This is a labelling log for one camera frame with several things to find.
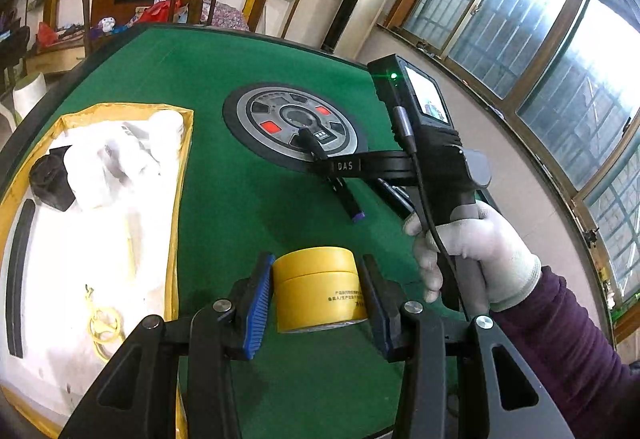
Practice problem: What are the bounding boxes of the yellow tray white lining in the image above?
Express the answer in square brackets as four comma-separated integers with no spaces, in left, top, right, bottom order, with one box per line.
[0,103,195,439]

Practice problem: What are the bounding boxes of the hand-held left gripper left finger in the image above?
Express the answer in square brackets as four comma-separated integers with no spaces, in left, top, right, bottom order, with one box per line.
[59,252,277,439]

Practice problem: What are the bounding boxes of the round table control panel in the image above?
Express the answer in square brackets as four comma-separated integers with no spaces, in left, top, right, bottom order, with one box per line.
[222,83,370,174]

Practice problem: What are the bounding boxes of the person's right hand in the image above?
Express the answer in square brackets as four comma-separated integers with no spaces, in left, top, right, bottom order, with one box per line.
[402,201,543,315]

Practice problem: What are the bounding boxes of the floral cloth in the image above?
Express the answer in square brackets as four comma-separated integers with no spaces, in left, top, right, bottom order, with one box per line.
[200,0,250,32]

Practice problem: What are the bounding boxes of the red bag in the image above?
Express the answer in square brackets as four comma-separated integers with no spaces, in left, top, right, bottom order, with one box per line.
[36,21,60,48]
[142,0,183,24]

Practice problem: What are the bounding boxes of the white round bin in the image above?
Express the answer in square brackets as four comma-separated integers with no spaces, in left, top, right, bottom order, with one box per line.
[11,73,48,127]

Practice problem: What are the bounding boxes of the black rubber strip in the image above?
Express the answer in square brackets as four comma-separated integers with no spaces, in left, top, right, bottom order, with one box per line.
[6,199,37,359]

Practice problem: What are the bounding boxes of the wooden framed window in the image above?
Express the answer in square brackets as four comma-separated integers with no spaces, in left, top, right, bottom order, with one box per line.
[385,0,640,330]

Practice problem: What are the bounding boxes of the white jar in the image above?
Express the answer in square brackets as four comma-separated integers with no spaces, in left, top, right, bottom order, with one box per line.
[147,111,185,154]

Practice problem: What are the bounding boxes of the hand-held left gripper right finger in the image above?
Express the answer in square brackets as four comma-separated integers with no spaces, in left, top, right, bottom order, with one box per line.
[358,254,576,439]

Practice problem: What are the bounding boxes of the yellow chain clasp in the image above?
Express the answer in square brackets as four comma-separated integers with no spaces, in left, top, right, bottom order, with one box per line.
[82,284,123,362]

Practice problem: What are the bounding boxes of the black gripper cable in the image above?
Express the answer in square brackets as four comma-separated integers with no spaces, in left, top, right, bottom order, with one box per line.
[390,105,473,322]

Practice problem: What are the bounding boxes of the large white pill bottle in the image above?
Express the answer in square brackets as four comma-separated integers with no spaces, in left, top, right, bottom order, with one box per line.
[62,141,121,212]

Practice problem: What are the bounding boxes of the black plastic part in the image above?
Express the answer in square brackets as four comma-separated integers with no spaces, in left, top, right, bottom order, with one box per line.
[29,146,76,212]

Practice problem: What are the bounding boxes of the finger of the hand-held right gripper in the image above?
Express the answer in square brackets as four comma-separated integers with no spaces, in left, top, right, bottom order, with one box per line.
[307,150,420,180]

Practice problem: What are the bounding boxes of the black marker purple end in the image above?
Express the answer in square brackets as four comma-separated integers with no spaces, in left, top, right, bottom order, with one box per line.
[298,128,367,226]

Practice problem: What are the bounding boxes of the white bottle with printed label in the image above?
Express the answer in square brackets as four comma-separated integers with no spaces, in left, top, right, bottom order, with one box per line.
[102,124,161,180]

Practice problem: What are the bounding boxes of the person's right forearm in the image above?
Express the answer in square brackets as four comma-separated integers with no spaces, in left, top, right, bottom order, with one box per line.
[487,266,640,439]

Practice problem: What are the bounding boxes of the black electric piano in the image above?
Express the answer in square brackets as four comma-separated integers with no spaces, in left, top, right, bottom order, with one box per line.
[0,16,31,84]

